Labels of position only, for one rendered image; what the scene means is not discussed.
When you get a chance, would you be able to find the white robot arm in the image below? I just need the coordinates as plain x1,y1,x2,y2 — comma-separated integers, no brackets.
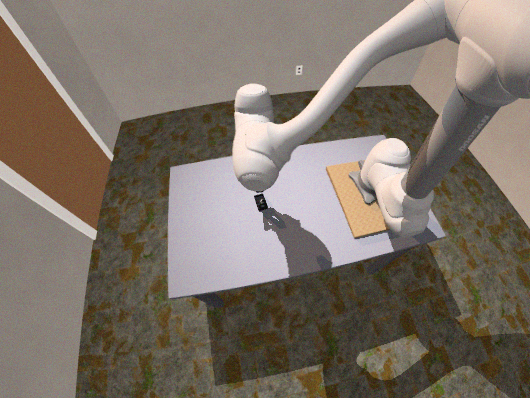
233,0,530,237

